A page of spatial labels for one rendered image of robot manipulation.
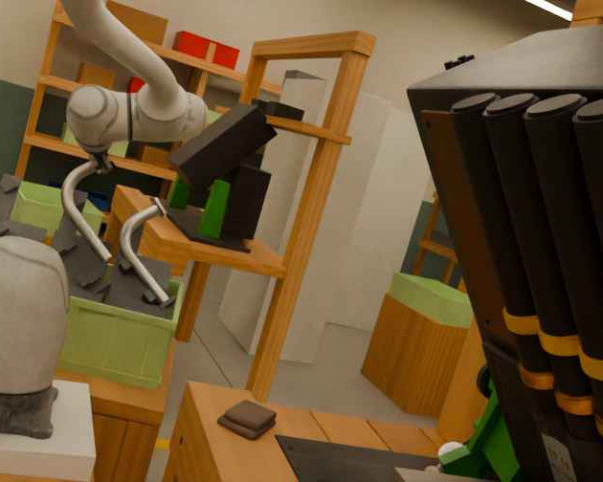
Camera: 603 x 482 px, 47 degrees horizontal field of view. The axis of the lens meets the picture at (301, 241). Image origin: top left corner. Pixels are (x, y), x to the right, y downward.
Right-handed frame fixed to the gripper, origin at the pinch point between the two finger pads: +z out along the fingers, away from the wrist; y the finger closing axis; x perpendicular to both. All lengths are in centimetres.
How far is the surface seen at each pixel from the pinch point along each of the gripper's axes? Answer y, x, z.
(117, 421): -58, 28, -19
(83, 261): -19.7, 15.8, 8.4
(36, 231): -6.8, 22.0, 9.5
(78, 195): -4.2, 8.3, 6.4
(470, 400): -95, -38, -35
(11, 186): 6.6, 21.6, 8.0
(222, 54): 176, -219, 487
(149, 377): -54, 17, -12
